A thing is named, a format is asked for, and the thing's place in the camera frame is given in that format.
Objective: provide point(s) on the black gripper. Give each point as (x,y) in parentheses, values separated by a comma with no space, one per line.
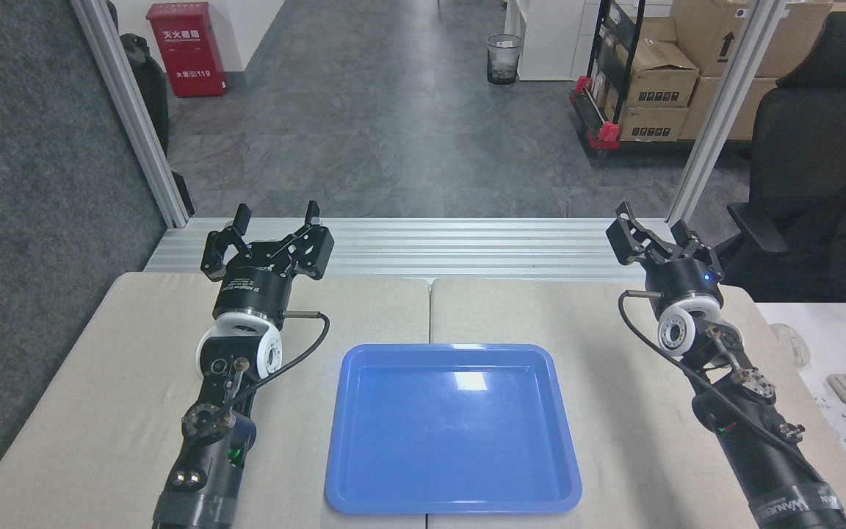
(254,288)
(684,279)

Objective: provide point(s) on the blue plastic tray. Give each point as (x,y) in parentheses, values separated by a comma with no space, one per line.
(452,441)

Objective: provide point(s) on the flat cardboard box with label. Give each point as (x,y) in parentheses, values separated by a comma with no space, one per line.
(651,123)

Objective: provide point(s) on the black cart with red wheels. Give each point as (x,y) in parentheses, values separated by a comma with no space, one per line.
(603,136)

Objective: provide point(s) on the plain brown cardboard box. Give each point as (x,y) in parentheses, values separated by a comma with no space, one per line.
(750,110)

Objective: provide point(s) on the open cardboard box with label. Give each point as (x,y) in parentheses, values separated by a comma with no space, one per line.
(658,81)

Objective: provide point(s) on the white computer mouse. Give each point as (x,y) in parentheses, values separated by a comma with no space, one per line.
(792,345)

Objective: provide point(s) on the black office chair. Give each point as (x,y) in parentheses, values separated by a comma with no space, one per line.
(819,162)

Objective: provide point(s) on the person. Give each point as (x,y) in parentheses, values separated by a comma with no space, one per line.
(151,88)

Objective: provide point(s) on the large brown cardboard box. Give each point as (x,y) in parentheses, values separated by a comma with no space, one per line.
(709,33)

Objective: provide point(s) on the red fire extinguisher box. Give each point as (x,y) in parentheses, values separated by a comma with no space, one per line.
(186,48)

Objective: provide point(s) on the white cabinet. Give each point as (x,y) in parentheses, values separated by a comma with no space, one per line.
(548,37)

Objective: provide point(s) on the black mesh waste bin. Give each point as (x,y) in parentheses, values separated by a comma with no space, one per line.
(504,62)

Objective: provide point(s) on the white power strip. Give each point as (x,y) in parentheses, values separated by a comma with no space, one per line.
(845,430)

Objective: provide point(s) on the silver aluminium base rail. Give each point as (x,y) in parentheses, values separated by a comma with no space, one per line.
(408,246)

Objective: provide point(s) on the silver aluminium frame post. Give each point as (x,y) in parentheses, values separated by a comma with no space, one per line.
(133,110)
(724,110)

